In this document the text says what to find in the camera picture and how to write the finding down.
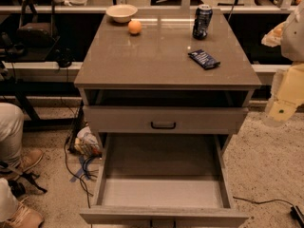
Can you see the crumpled plastic bag on floor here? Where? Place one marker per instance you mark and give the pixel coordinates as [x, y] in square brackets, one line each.
[86, 143]

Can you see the tan boot upper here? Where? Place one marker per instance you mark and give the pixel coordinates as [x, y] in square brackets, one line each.
[27, 160]

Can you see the white bowl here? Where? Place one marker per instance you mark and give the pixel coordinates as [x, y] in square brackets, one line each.
[121, 13]

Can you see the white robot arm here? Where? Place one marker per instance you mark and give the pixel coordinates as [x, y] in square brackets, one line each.
[289, 35]

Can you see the person leg beige trousers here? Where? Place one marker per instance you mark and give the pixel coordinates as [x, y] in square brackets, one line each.
[11, 132]

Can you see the tan boot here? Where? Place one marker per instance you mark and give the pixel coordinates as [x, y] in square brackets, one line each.
[16, 214]
[27, 160]

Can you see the tan boot lower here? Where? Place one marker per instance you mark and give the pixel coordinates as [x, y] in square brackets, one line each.
[16, 214]

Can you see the orange fruit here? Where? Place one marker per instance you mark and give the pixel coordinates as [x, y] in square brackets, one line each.
[134, 27]

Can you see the black headphones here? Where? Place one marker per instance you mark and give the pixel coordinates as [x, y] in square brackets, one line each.
[63, 57]

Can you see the blue rxbar blueberry wrapper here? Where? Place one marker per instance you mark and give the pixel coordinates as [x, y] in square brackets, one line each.
[205, 60]

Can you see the black chair background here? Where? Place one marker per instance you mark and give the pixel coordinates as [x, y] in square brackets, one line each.
[39, 38]

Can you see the closed grey upper drawer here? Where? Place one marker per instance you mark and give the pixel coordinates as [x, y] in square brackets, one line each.
[189, 120]

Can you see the grey drawer cabinet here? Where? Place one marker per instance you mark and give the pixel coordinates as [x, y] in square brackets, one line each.
[153, 69]

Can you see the open grey lower drawer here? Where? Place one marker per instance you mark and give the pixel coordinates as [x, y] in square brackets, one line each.
[163, 181]

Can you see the dark blue soda can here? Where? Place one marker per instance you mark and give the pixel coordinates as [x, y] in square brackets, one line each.
[203, 18]

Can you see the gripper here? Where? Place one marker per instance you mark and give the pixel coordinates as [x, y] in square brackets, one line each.
[294, 40]

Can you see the black drawer handle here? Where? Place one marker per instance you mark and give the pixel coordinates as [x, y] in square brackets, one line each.
[163, 125]

